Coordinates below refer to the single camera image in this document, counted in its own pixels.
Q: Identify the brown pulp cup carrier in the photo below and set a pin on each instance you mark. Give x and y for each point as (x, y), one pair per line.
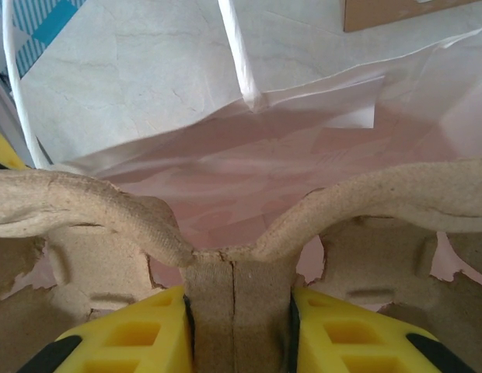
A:
(233, 311)

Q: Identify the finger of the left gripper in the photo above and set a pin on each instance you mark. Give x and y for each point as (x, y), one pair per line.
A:
(2, 153)

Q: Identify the white red paper bag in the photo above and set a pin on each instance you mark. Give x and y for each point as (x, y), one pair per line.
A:
(264, 163)

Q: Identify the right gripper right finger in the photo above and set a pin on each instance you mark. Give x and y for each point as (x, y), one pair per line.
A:
(342, 342)

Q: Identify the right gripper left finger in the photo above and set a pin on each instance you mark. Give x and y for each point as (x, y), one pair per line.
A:
(140, 342)

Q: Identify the brown cardboard napkin box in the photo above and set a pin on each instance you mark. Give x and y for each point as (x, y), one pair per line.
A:
(412, 17)

